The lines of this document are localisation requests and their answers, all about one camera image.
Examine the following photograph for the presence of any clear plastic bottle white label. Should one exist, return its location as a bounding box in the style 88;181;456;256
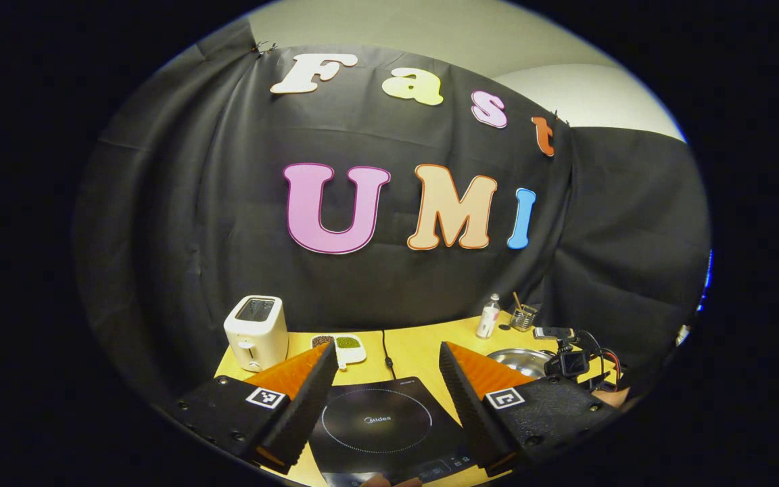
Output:
475;294;502;340

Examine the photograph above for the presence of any steel pot with black handles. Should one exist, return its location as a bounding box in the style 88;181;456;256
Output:
486;348;557;380

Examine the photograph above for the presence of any white divided dish with beans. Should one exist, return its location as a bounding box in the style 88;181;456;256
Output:
311;333;368;371

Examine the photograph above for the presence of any black power cable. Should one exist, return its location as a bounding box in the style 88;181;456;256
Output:
381;329;398;380

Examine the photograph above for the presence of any wire holder with wooden sticks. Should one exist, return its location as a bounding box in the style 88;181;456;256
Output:
509;292;540;333

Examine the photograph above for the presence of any white toaster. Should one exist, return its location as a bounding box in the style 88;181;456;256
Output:
223;295;289;373

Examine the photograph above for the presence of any black backdrop cloth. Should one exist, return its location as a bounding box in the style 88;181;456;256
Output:
72;20;711;407

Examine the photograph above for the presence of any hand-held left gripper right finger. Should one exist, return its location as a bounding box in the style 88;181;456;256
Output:
438;342;620;478

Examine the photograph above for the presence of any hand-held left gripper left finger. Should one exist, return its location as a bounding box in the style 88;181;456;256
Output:
173;342;338;474

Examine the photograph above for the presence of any black induction cooktop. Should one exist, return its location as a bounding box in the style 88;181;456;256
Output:
308;377;476;487

